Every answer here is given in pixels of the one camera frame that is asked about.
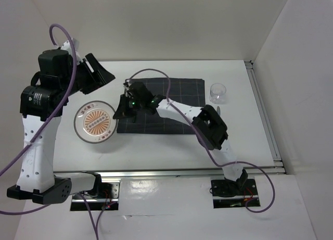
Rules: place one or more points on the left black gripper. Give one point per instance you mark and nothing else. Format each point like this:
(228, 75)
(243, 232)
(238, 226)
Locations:
(95, 80)

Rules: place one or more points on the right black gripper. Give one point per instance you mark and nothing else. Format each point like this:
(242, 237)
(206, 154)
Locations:
(123, 111)

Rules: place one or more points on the white orange patterned plate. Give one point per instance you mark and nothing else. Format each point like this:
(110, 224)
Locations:
(94, 122)

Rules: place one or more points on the silver table knife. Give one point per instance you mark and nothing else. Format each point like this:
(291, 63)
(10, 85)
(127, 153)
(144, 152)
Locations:
(218, 110)

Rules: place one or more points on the clear wine glass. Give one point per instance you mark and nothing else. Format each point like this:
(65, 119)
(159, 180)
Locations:
(218, 93)

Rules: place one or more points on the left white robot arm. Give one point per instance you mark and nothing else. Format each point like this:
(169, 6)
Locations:
(41, 116)

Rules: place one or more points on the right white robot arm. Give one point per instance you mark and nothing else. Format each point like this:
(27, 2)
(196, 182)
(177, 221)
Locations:
(208, 126)

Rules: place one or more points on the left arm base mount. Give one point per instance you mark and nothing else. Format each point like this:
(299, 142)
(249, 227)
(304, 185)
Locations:
(107, 198)

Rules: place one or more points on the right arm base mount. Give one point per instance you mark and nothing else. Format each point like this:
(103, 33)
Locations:
(226, 196)

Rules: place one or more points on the aluminium frame rail right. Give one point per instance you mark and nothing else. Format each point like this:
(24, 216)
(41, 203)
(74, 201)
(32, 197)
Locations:
(278, 163)

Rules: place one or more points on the aluminium frame rail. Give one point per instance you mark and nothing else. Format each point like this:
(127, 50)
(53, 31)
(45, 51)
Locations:
(176, 173)
(278, 163)

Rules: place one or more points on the aluminium frame rail front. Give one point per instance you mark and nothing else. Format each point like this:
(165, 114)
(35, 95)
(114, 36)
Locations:
(176, 173)

